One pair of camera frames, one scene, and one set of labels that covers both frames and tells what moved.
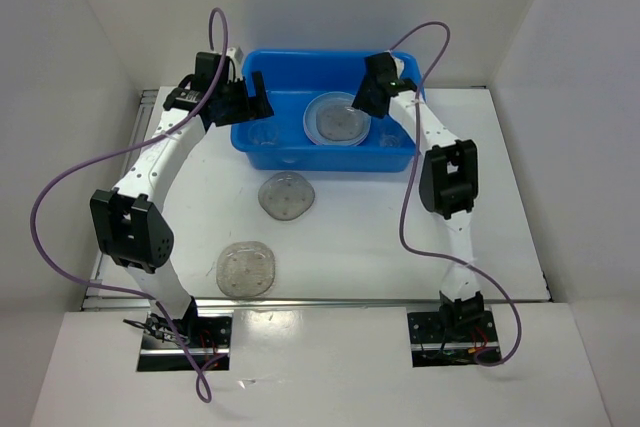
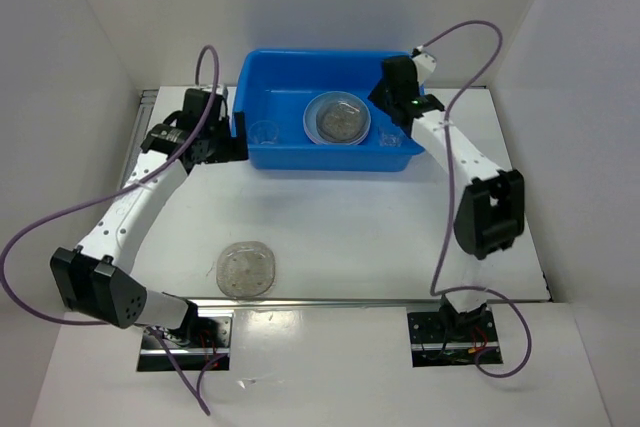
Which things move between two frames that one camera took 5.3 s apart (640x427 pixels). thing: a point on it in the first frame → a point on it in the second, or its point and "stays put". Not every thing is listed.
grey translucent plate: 286,195 → 342,120
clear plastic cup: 263,133 stays put
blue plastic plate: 331,120 stays put
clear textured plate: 245,269 stays put
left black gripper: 253,107 → 236,147
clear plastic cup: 389,140 stays put
